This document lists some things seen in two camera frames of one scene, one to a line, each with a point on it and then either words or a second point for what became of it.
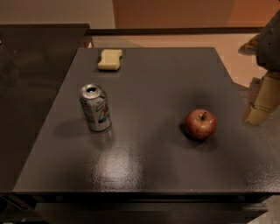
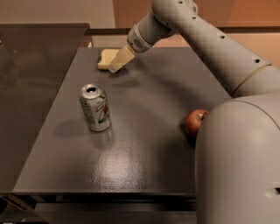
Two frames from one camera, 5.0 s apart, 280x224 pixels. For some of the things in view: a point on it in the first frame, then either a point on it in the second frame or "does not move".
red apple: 201,124 does not move
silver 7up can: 94,99 does not move
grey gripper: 269,48 to 135,41
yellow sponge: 110,59 does not move
